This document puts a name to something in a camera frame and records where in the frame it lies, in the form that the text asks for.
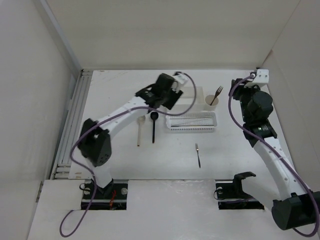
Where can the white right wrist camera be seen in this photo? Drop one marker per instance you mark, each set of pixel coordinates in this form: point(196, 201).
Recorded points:
point(259, 77)

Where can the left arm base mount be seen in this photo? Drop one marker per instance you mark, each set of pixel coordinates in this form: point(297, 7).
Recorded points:
point(114, 199)

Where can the black chopstick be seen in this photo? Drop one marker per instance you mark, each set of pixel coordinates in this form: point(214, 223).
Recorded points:
point(192, 124)

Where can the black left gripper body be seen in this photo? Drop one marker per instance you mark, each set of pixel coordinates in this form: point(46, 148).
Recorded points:
point(169, 99)

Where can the small metal fork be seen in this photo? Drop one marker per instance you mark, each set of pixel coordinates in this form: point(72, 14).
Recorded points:
point(198, 154)

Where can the metal chopstick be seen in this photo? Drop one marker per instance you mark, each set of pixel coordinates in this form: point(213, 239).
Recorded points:
point(201, 117)

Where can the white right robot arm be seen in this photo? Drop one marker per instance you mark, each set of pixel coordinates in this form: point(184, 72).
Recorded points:
point(294, 205)

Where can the brown wooden fork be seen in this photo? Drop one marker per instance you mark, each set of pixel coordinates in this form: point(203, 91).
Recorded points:
point(217, 93)

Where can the white paper cup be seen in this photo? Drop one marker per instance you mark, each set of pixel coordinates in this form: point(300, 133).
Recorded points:
point(208, 99)

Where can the beige wooden spoon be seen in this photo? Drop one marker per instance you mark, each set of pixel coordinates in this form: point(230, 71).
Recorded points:
point(140, 121)

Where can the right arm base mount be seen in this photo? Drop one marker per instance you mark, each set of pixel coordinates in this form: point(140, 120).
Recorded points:
point(230, 195)

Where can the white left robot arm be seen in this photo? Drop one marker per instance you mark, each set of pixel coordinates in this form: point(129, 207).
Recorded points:
point(96, 146)

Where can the aluminium rail frame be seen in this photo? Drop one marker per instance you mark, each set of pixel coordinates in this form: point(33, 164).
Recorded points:
point(76, 93)

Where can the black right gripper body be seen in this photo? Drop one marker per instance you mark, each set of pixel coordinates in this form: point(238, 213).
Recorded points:
point(244, 95)

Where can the black spoon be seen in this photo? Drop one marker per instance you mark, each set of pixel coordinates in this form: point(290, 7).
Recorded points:
point(154, 116)

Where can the white perforated basket tray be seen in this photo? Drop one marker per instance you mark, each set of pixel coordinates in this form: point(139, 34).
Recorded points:
point(206, 125)

